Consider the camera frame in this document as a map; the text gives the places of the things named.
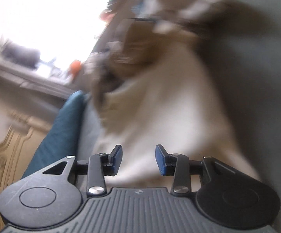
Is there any orange object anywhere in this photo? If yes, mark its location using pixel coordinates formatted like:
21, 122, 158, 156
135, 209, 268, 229
69, 60, 82, 74

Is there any dark plaid shirt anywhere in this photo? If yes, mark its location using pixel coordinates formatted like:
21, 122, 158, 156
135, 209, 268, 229
131, 0, 219, 37

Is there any teal pillow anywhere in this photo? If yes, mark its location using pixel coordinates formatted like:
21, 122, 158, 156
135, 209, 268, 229
21, 90, 91, 179

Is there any beige linen shirt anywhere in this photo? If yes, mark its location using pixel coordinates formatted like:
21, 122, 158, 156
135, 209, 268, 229
92, 19, 197, 107

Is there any cream fleece sweater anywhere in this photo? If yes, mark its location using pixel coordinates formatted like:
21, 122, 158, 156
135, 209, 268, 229
92, 46, 262, 187

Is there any grey bed blanket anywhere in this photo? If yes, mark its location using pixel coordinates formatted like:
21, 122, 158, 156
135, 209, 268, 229
77, 0, 281, 224

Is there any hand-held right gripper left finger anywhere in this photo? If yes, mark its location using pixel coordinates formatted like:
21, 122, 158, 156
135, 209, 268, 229
42, 144, 123, 197

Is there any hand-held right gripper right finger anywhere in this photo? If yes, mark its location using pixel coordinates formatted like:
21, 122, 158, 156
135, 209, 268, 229
155, 144, 237, 195

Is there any cream carved headboard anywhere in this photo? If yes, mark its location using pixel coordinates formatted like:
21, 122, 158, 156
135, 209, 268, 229
0, 112, 53, 224

